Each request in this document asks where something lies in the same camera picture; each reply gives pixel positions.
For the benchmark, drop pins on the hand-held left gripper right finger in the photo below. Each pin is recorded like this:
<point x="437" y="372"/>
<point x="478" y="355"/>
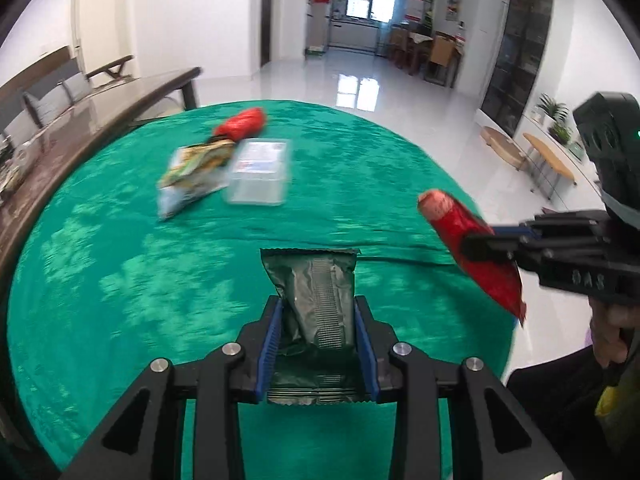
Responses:
<point x="364" y="350"/>

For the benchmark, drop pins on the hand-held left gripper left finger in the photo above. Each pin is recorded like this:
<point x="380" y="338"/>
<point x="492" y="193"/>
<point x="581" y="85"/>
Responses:
<point x="270" y="345"/>

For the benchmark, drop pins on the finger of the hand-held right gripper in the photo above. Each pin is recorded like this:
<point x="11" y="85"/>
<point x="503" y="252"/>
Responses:
<point x="500" y="249"/>
<point x="550" y="227"/>

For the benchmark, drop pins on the long red packet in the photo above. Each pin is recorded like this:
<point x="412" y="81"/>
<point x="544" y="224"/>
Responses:
<point x="452" y="220"/>

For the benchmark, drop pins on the dark green packet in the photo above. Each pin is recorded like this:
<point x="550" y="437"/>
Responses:
<point x="315" y="300"/>

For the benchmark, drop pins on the person's right hand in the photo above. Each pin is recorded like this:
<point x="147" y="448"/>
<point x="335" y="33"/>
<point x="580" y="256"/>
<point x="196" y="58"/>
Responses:
<point x="612" y="330"/>

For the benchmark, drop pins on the small green potted plant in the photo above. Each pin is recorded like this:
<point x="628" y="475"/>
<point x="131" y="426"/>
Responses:
<point x="561" y="134"/>

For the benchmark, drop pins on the wooden bench table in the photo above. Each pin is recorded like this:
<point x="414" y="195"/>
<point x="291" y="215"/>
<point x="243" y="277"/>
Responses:
<point x="547" y="160"/>

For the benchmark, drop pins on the potted plant in white pot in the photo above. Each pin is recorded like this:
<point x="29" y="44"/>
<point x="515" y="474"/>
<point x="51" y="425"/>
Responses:
<point x="549" y="107"/>

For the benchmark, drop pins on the green patterned tablecloth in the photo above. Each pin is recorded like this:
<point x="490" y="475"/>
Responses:
<point x="150" y="280"/>

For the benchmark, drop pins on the dark glass cabinet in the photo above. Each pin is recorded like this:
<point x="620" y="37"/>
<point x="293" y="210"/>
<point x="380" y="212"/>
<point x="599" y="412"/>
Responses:
<point x="520" y="50"/>

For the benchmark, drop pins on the clear plastic box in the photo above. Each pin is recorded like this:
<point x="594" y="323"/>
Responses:
<point x="260" y="170"/>

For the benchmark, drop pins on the person's dark clothing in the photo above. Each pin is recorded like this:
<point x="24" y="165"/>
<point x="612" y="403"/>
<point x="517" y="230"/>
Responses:
<point x="560" y="420"/>

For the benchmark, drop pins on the green and gold snack packet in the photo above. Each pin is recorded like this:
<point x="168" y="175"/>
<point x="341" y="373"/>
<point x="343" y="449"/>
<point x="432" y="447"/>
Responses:
<point x="192" y="175"/>

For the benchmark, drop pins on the wooden dining chair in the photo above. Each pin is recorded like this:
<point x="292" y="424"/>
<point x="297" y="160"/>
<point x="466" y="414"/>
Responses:
<point x="442" y="57"/>

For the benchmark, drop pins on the crumpled red wrapper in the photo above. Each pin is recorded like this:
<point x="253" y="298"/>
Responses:
<point x="242" y="124"/>

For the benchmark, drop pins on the dining table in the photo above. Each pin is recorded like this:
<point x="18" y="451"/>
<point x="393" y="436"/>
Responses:
<point x="417" y="40"/>

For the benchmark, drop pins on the glass sliding door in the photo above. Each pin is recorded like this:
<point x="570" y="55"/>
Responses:
<point x="380" y="10"/>

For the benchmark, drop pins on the wooden coffee table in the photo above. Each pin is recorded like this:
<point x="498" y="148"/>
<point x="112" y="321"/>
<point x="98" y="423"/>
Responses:
<point x="115" y="105"/>

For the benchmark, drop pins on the grey pillow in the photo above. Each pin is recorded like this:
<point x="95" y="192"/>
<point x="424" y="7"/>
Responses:
<point x="76" y="89"/>
<point x="44" y="107"/>

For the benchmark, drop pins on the dark doorway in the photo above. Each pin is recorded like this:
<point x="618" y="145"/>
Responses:
<point x="267" y="10"/>

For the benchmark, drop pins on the wooden sofa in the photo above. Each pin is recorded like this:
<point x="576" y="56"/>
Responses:
<point x="35" y="72"/>

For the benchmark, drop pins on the white door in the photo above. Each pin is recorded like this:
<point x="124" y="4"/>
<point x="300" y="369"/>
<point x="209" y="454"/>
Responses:
<point x="85" y="15"/>

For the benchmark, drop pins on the wall poster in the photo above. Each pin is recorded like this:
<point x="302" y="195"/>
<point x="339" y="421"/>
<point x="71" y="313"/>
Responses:
<point x="453" y="4"/>

